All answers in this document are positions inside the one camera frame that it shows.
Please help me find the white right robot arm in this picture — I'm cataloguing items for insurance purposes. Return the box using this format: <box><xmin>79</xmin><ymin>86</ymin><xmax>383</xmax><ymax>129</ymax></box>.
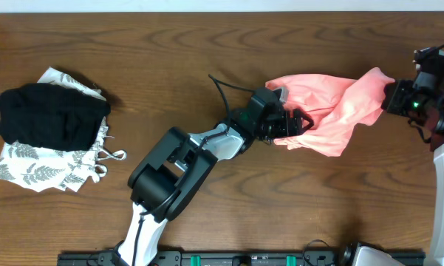
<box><xmin>381</xmin><ymin>44</ymin><xmax>444</xmax><ymax>265</ymax></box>

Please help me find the black folded garment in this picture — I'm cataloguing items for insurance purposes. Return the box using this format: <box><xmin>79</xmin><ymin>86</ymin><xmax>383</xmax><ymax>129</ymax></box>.
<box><xmin>0</xmin><ymin>83</ymin><xmax>111</xmax><ymax>151</ymax></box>

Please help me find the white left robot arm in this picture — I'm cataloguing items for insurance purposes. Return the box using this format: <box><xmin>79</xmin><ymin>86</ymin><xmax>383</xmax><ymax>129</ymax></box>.
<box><xmin>112</xmin><ymin>87</ymin><xmax>314</xmax><ymax>265</ymax></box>

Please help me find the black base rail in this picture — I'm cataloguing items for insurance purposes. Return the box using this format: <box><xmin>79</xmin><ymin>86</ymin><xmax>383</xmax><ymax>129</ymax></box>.
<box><xmin>57</xmin><ymin>242</ymin><xmax>426</xmax><ymax>266</ymax></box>

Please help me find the white fern-print drawstring bag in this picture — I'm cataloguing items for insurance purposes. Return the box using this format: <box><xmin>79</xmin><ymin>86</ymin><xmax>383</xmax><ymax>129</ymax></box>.
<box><xmin>0</xmin><ymin>67</ymin><xmax>126</xmax><ymax>192</ymax></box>

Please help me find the pink cloth garment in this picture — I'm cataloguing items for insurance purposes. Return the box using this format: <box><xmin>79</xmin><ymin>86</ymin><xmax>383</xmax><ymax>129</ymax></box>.
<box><xmin>265</xmin><ymin>67</ymin><xmax>395</xmax><ymax>157</ymax></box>

